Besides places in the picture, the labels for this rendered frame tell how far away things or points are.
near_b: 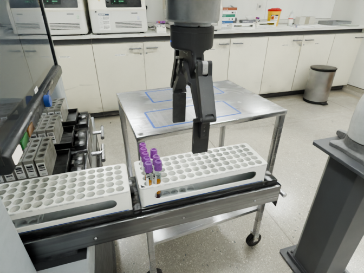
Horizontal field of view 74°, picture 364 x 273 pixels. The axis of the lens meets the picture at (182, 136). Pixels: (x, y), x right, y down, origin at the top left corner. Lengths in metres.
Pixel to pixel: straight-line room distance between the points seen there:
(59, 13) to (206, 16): 2.39
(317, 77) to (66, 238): 3.38
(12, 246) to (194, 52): 0.42
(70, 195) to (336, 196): 0.96
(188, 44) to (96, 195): 0.32
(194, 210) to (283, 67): 3.18
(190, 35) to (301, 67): 3.42
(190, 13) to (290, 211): 1.55
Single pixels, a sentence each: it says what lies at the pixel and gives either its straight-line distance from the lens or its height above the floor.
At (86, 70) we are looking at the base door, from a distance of 2.80.
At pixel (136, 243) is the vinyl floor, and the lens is 1.51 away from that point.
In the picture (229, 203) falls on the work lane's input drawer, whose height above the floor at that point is 0.79.
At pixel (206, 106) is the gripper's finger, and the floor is 1.04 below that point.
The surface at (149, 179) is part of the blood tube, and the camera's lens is 0.49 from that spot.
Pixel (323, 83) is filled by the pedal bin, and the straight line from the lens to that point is 3.61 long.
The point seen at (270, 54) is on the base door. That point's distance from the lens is 3.43.
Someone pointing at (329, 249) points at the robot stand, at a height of 0.26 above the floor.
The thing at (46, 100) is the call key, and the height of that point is 0.99.
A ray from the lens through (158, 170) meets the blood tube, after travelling 0.48.
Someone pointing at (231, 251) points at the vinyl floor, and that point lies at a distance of 1.49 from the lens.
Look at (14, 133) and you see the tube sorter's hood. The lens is 0.49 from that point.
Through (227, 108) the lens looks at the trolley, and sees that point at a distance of 0.99.
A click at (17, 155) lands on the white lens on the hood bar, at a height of 0.98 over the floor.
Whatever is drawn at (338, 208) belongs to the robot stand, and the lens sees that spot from 1.16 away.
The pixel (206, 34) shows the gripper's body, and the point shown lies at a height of 1.14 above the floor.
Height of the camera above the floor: 1.19
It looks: 29 degrees down
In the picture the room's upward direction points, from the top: straight up
